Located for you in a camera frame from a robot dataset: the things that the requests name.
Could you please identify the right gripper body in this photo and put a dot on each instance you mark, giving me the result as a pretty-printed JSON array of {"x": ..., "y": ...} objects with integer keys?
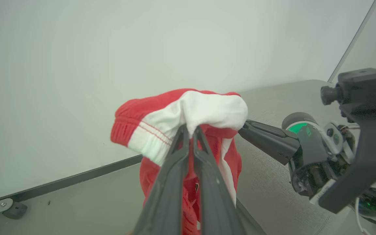
[{"x": 315, "y": 156}]

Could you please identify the red cloth garment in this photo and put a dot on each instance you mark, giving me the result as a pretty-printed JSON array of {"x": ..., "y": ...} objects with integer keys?
[{"x": 214, "y": 111}]

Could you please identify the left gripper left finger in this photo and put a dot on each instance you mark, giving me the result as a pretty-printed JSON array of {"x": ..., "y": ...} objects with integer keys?
[{"x": 168, "y": 189}]

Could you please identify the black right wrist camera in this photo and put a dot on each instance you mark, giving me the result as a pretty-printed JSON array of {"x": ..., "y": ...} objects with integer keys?
[{"x": 364, "y": 88}]

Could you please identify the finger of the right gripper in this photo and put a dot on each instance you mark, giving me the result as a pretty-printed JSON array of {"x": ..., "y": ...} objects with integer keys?
[{"x": 269, "y": 140}]

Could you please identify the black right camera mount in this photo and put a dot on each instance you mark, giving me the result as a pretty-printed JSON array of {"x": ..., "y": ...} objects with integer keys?
[{"x": 370, "y": 156}]

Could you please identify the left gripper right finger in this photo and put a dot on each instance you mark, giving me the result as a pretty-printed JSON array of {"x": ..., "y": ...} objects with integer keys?
[{"x": 211, "y": 195}]

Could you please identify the grey fabric sofa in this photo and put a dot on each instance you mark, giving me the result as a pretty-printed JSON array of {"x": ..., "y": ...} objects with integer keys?
[{"x": 273, "y": 195}]

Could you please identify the grey partition edge strip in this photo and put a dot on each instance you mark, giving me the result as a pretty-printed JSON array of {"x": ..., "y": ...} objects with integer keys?
[{"x": 353, "y": 39}]

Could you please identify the black wall baseboard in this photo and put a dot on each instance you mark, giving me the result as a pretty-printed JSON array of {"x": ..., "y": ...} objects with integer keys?
[{"x": 77, "y": 178}]

